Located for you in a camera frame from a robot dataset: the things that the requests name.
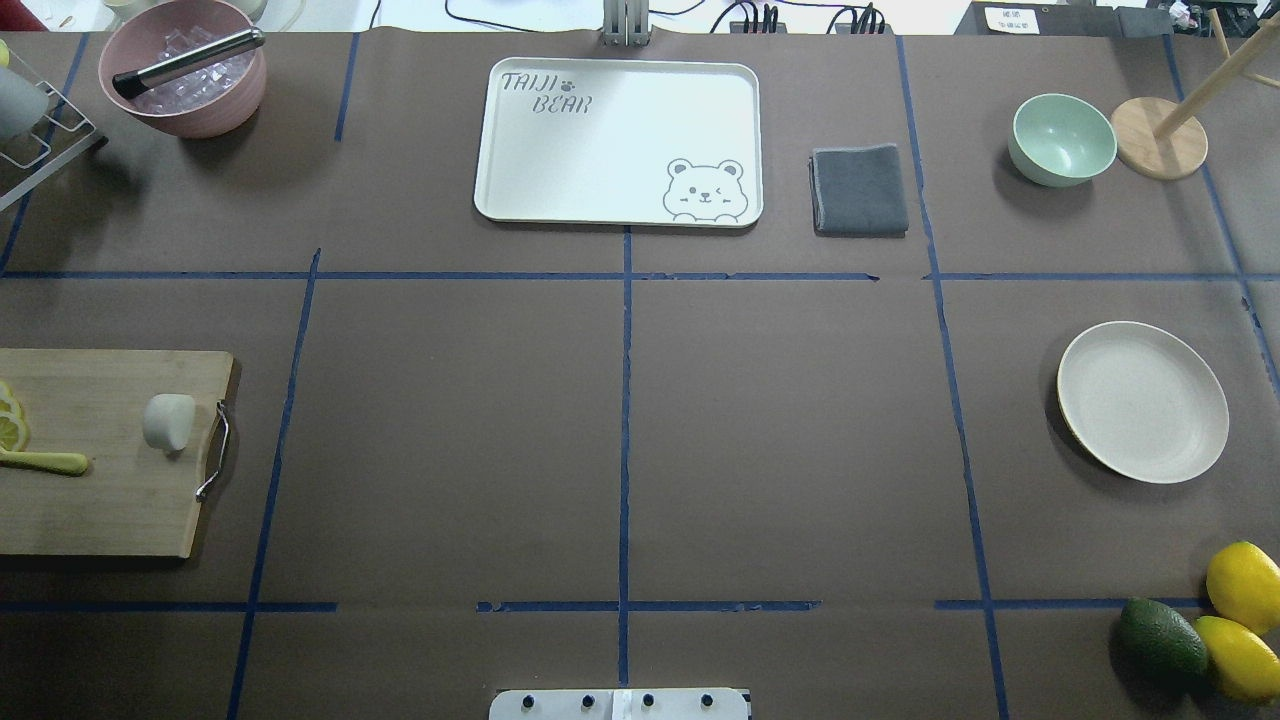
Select beige round plate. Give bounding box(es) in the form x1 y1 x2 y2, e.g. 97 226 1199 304
1056 322 1230 484

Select white steamed bun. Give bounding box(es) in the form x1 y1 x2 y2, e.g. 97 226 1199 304
142 393 196 454

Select folded grey cloth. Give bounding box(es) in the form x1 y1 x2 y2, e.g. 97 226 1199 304
810 143 909 238

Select mint green bowl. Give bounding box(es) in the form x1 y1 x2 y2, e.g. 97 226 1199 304
1007 94 1117 188

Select aluminium frame post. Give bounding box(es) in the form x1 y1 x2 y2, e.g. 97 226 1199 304
602 0 652 47

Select yellow lemon upper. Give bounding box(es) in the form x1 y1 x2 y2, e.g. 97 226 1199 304
1204 541 1279 635

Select wire cup rack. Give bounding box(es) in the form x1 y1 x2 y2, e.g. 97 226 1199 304
1 41 108 211

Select yellow lemon lower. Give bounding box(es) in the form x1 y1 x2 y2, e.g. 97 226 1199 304
1192 615 1279 705

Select wooden cutting board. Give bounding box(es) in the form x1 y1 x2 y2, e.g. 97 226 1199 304
1 348 236 559

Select white bear print tray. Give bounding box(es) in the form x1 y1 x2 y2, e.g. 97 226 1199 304
474 56 764 228

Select yellow lemon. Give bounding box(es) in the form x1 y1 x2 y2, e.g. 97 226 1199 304
1192 615 1279 705
1204 541 1279 635

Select green avocado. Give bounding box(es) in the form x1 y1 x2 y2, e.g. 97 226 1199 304
1116 597 1210 687

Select wooden mug tree stand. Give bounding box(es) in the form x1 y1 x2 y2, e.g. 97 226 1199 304
1110 17 1279 181

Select lemon slices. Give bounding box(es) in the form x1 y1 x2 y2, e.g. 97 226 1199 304
1 380 29 452

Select steel black tongs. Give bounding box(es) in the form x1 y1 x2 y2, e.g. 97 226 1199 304
110 26 266 100

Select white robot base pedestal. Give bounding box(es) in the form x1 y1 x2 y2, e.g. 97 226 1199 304
488 687 753 719

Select pink bowl with ice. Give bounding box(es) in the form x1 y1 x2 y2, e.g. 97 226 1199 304
97 1 268 138

